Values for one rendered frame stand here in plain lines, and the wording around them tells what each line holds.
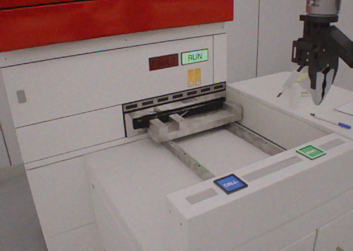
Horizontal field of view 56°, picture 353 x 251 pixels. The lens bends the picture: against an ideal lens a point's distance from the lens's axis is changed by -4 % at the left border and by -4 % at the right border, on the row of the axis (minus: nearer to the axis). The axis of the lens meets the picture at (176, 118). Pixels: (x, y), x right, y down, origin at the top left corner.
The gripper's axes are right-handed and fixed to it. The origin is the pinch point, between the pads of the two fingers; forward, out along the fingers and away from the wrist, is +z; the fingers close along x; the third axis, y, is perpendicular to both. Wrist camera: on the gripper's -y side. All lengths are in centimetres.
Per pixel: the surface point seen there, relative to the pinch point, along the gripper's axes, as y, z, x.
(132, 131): 57, 24, 27
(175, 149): 40, 26, 19
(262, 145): 27.4, 26.4, -8.0
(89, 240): 59, 66, 50
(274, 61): 207, 60, -188
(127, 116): 57, 18, 29
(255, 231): -3.9, 26.7, 21.7
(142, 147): 52, 28, 26
